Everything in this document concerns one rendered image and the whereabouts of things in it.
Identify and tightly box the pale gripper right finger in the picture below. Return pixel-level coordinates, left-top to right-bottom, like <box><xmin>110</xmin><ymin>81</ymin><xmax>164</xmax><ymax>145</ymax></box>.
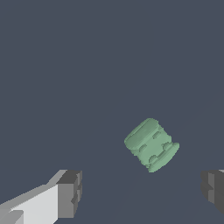
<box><xmin>199</xmin><ymin>169</ymin><xmax>224</xmax><ymax>215</ymax></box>

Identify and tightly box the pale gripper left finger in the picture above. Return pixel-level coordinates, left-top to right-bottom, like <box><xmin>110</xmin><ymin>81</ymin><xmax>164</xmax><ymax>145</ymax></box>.
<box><xmin>0</xmin><ymin>169</ymin><xmax>83</xmax><ymax>224</ymax></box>

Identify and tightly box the green ribbed cylinder object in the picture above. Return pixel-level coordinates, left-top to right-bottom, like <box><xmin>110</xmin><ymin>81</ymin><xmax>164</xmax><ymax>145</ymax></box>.
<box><xmin>123</xmin><ymin>117</ymin><xmax>180</xmax><ymax>173</ymax></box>

